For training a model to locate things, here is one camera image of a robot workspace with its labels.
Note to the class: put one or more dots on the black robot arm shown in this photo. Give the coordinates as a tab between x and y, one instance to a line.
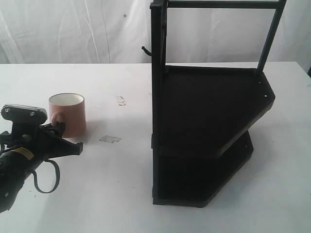
12	179

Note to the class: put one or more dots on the pink ceramic mug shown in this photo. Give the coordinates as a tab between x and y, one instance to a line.
68	108

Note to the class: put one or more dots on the torn tape residue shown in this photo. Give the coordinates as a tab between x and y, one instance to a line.
120	100

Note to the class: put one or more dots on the black two-tier shelf rack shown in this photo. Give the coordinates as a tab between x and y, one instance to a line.
202	115

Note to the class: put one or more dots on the white backdrop cloth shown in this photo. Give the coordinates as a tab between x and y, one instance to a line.
118	31

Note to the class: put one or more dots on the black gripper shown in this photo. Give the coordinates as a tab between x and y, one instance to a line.
32	145

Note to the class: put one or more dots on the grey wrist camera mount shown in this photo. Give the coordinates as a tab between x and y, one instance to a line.
24	114

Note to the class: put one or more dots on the clear tape piece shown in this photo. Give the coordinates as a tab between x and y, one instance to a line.
110	139

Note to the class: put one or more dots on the black metal hook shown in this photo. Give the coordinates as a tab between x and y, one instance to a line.
146	51

